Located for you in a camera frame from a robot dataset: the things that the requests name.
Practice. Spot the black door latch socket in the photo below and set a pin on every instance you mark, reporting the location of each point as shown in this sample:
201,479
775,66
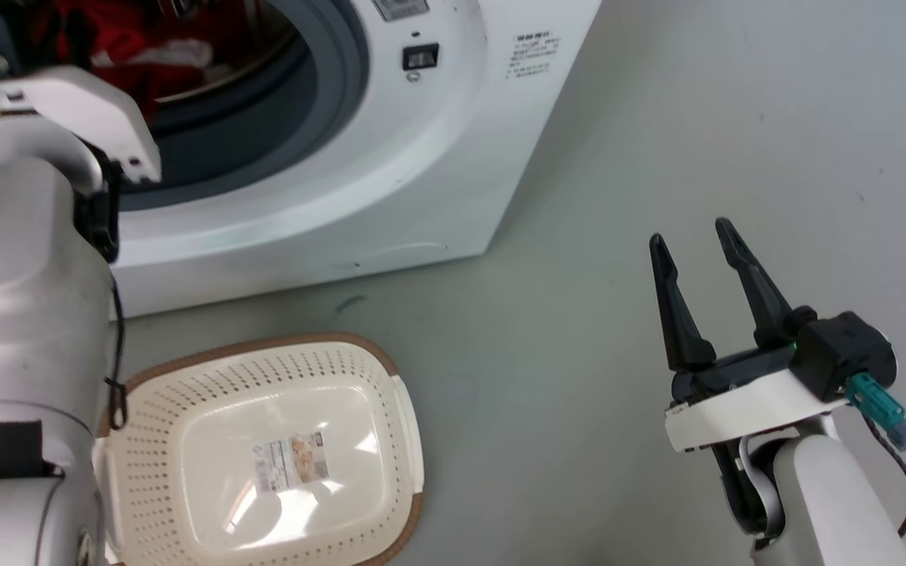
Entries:
421,56

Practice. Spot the printed text label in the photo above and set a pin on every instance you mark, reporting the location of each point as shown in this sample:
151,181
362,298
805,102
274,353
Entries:
532,55

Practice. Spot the cream perforated laundry basket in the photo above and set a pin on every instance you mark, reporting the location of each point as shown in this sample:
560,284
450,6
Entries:
209,393

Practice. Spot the paper product label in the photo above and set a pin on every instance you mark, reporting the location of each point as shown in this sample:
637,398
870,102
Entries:
292,462

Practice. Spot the white front-loading washing machine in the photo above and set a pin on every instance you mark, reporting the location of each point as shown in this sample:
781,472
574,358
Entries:
437,173

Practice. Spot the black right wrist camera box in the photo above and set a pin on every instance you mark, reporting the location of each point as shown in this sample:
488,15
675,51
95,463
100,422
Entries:
846,350

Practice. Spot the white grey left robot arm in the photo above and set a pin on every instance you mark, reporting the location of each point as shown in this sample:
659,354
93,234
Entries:
20,314

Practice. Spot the red garment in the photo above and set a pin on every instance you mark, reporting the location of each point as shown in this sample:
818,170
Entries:
119,35

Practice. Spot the grey rating plate sticker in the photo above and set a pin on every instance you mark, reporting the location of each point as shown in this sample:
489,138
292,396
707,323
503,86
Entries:
399,8

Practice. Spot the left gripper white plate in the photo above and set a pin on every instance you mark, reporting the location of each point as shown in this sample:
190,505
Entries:
83,106

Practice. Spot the white garment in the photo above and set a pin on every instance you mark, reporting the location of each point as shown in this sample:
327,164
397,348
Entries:
166,55

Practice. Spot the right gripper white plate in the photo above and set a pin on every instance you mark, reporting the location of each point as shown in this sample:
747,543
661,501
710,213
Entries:
744,409

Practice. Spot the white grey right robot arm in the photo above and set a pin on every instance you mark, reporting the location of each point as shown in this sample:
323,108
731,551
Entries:
830,503

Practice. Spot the grey rubber door gasket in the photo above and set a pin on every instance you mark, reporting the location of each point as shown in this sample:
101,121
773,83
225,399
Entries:
296,102

